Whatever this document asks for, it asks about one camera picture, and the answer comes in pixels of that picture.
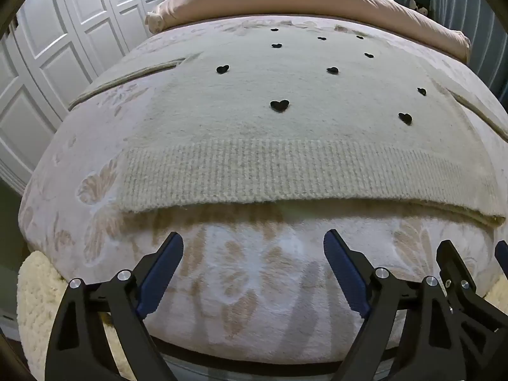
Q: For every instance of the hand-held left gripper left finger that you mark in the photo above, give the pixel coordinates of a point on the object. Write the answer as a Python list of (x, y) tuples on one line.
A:
[(158, 278)]

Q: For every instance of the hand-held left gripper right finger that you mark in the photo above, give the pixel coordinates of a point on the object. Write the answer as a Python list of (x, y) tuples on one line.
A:
[(344, 274)]

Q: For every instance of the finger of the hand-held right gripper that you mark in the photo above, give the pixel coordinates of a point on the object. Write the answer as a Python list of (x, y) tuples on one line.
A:
[(502, 251), (456, 262)]

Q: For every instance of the cream knit sweater black hearts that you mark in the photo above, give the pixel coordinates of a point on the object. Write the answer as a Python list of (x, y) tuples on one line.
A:
[(278, 143)]

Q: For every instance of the floral pink bed blanket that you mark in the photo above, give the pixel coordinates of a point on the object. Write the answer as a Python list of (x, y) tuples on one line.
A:
[(254, 285)]

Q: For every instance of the white fluffy fleece blanket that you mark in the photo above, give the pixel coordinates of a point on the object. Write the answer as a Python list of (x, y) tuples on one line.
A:
[(35, 297)]

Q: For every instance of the grey-blue curtain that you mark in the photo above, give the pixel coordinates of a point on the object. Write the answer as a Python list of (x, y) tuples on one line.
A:
[(468, 4)]

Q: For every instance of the white wardrobe doors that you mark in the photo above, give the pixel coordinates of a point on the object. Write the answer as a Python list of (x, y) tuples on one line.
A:
[(59, 47)]

